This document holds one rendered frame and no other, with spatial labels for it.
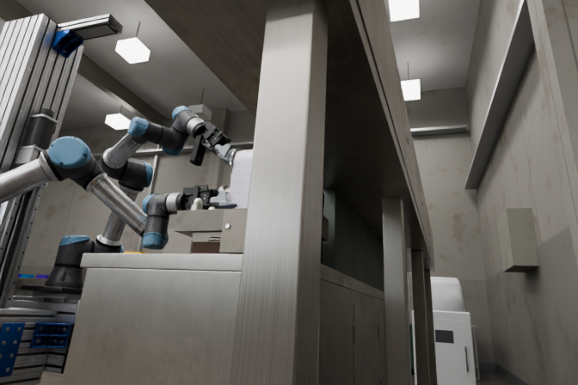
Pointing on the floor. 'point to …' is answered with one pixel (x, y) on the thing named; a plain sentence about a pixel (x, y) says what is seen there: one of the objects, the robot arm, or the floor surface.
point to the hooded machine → (451, 334)
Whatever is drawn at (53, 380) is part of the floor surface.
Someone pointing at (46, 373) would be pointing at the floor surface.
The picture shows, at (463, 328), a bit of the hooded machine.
